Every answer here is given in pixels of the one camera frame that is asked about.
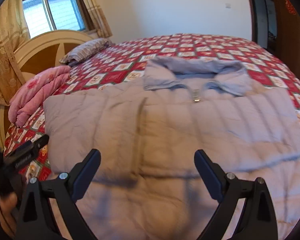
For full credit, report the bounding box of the beige patterned left curtain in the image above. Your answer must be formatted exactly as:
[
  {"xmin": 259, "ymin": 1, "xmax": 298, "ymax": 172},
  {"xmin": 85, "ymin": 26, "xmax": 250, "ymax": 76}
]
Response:
[{"xmin": 0, "ymin": 0, "xmax": 30, "ymax": 106}]

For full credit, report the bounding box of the striped grey pillow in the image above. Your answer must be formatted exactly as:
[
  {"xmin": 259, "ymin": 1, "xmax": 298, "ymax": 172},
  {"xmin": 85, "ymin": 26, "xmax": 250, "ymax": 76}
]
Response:
[{"xmin": 59, "ymin": 38, "xmax": 114, "ymax": 67}]

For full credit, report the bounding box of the lavender quilted down jacket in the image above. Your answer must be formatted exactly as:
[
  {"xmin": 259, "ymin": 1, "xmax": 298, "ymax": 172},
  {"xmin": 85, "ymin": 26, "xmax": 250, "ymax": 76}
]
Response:
[{"xmin": 43, "ymin": 57, "xmax": 300, "ymax": 239}]

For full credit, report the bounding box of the brown wooden door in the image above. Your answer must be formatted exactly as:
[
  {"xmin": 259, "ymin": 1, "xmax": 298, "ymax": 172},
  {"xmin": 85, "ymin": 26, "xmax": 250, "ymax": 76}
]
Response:
[{"xmin": 273, "ymin": 0, "xmax": 300, "ymax": 80}]

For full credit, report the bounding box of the red patchwork bear bedspread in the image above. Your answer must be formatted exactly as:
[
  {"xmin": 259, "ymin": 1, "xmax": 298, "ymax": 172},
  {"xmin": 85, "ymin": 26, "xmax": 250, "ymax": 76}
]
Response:
[{"xmin": 3, "ymin": 33, "xmax": 300, "ymax": 183}]

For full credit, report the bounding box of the pink folded quilt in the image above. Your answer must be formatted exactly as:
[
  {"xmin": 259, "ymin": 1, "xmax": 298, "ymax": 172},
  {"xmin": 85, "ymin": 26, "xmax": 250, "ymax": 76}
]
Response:
[{"xmin": 8, "ymin": 65, "xmax": 70, "ymax": 127}]

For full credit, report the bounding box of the person's left hand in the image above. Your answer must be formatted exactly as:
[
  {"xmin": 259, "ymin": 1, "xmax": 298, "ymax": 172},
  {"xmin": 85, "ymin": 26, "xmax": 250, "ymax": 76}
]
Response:
[{"xmin": 0, "ymin": 192, "xmax": 18, "ymax": 239}]

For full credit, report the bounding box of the window with blue glass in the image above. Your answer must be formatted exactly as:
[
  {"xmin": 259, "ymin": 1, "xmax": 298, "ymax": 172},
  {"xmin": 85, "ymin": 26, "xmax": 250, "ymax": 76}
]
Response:
[{"xmin": 23, "ymin": 0, "xmax": 89, "ymax": 38}]

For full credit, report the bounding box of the dark wooden door frame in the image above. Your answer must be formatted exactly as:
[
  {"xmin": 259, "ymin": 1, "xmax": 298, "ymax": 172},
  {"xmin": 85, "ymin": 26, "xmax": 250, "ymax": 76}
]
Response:
[{"xmin": 249, "ymin": 0, "xmax": 268, "ymax": 49}]

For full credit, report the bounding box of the cream wooden headboard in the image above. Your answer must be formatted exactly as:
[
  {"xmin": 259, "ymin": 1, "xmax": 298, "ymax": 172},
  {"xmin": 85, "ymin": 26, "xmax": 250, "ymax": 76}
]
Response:
[{"xmin": 0, "ymin": 29, "xmax": 96, "ymax": 238}]

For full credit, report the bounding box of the red paper door decoration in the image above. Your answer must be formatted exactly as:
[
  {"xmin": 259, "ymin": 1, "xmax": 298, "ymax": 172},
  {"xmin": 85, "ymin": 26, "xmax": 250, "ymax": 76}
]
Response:
[{"xmin": 285, "ymin": 0, "xmax": 296, "ymax": 15}]

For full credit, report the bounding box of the beige patterned curtain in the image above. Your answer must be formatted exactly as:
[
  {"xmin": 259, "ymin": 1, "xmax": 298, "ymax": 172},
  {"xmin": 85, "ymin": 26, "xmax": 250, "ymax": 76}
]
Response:
[
  {"xmin": 0, "ymin": 0, "xmax": 30, "ymax": 106},
  {"xmin": 83, "ymin": 0, "xmax": 113, "ymax": 38}
]

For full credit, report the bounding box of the beige patterned right curtain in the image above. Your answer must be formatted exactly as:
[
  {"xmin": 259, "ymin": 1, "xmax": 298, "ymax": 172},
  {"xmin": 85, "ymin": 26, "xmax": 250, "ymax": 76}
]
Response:
[{"xmin": 83, "ymin": 0, "xmax": 113, "ymax": 38}]

